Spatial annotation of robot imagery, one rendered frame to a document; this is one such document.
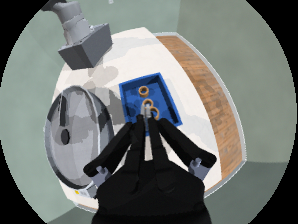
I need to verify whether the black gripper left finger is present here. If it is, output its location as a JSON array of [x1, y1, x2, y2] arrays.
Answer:
[[83, 104, 147, 195]]

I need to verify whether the blue plastic crate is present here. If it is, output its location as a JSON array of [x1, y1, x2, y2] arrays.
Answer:
[[119, 72, 183, 127]]

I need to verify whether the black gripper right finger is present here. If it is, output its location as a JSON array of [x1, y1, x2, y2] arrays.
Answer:
[[146, 104, 217, 193]]

